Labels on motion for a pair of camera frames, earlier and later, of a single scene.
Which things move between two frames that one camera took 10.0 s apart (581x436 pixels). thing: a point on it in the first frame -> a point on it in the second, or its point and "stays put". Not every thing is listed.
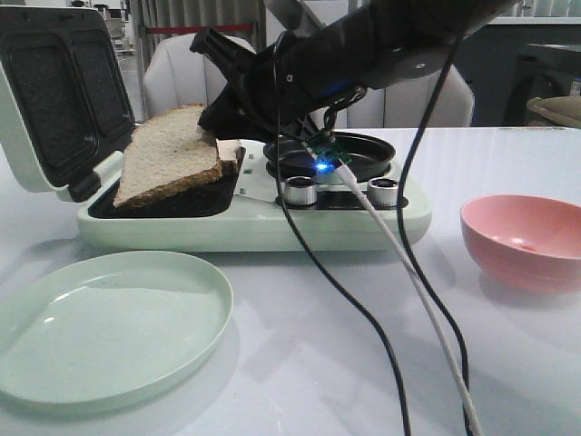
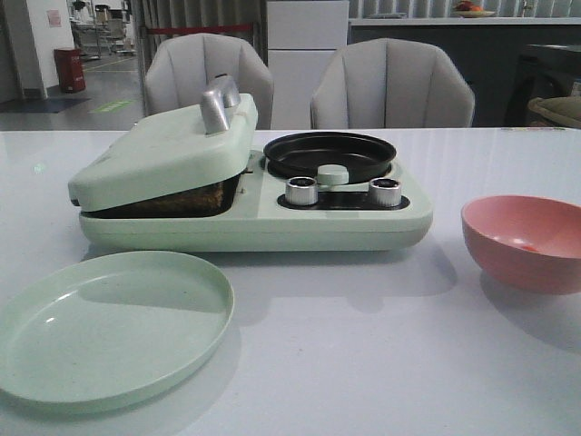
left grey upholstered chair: (176, 76) stays put
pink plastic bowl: (532, 242) stays put
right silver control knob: (382, 192) stays put
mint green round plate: (97, 331) stays put
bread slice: (170, 149) -> (205, 201)
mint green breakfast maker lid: (65, 102) -> (172, 153)
